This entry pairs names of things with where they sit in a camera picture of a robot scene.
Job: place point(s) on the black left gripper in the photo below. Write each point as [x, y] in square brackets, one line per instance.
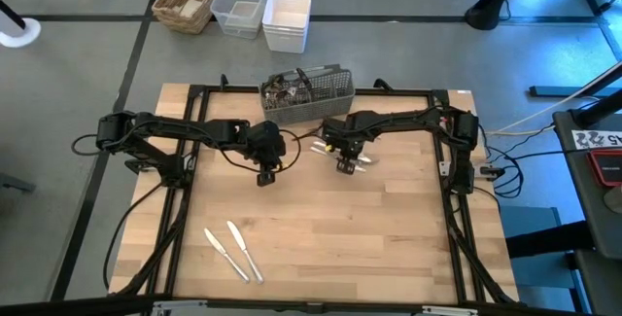
[266, 146]

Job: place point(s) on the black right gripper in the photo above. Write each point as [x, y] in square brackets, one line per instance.
[346, 138]

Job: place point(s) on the silver table knife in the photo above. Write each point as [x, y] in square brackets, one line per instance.
[321, 152]
[370, 160]
[238, 238]
[226, 255]

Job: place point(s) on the grey plastic cutlery basket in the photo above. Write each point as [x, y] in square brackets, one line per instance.
[321, 104]

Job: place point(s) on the silver spoon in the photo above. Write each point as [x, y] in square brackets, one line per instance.
[290, 91]
[272, 93]

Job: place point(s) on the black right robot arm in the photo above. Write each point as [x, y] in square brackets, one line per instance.
[413, 119]

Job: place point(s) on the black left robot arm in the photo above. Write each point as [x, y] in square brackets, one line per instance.
[165, 123]

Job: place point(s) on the black power plug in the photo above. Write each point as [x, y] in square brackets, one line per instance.
[491, 172]

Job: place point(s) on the white plastic bin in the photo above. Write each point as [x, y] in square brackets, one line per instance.
[286, 19]

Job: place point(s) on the beige card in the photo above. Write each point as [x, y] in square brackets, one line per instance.
[190, 8]

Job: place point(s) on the blue-grey seat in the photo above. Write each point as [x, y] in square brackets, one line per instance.
[529, 216]

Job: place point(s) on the wicker basket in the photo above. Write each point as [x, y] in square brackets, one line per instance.
[165, 10]

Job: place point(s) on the black bar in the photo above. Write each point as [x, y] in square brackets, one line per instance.
[549, 240]

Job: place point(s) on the black table leg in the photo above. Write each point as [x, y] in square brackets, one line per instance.
[559, 91]

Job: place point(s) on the black side table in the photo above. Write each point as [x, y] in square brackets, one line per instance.
[583, 199]

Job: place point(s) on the white printed label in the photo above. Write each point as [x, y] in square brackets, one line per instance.
[595, 139]

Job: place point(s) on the grey floor object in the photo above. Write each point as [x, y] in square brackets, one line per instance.
[14, 182]

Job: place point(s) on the red and black device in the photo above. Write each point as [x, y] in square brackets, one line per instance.
[607, 167]

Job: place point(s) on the grey round object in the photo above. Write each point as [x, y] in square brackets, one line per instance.
[613, 204]

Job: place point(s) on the white round floor stand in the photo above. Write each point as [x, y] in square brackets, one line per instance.
[24, 31]

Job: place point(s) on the silver metal bracket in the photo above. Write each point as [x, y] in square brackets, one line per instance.
[444, 167]

